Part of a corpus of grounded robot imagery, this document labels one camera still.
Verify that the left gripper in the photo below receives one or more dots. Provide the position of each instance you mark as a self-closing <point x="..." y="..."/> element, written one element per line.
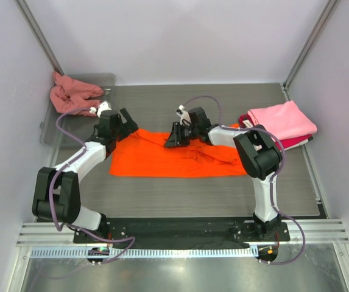
<point x="130" y="125"/>

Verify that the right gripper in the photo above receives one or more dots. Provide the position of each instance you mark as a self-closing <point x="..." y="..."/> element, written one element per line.
<point x="175" y="139"/>

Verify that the orange t shirt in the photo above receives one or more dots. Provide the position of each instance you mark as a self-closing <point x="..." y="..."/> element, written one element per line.
<point x="142" y="154"/>

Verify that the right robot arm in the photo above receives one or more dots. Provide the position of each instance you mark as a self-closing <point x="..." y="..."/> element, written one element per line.
<point x="257" y="151"/>

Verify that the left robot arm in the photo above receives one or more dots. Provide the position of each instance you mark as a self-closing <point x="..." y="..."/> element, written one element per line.
<point x="57" y="190"/>

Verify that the clear grey plastic bin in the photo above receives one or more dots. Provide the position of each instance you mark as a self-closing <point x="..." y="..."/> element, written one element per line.
<point x="80" y="126"/>

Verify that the salmon pink crumpled t shirt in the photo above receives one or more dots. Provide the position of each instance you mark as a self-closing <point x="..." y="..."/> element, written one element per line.
<point x="69" y="94"/>

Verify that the magenta folded t shirt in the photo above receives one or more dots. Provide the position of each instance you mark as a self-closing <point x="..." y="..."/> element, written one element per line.
<point x="286" y="143"/>

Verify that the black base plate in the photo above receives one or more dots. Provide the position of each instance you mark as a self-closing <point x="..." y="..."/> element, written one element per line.
<point x="189" y="233"/>

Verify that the left frame post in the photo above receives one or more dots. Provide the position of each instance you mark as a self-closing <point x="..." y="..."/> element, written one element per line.
<point x="38" y="34"/>

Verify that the frame post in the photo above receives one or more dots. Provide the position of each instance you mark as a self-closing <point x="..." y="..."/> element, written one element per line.
<point x="311" y="40"/>
<point x="38" y="34"/>

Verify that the slotted cable duct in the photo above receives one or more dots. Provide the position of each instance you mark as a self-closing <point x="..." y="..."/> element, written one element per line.
<point x="89" y="252"/>

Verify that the right frame post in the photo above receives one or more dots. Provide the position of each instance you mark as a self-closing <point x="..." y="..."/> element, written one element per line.
<point x="311" y="40"/>

